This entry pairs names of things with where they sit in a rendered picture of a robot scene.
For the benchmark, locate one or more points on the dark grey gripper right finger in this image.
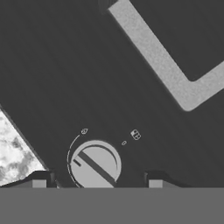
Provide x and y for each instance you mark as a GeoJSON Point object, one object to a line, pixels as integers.
{"type": "Point", "coordinates": [156, 180]}

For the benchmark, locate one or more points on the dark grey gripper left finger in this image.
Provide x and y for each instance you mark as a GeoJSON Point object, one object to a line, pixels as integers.
{"type": "Point", "coordinates": [40, 180]}

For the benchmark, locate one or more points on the grey round stove knob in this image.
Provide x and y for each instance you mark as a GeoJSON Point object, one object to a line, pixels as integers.
{"type": "Point", "coordinates": [94, 164]}

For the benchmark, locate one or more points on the dark grey stove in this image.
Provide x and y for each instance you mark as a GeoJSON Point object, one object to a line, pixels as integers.
{"type": "Point", "coordinates": [87, 73]}

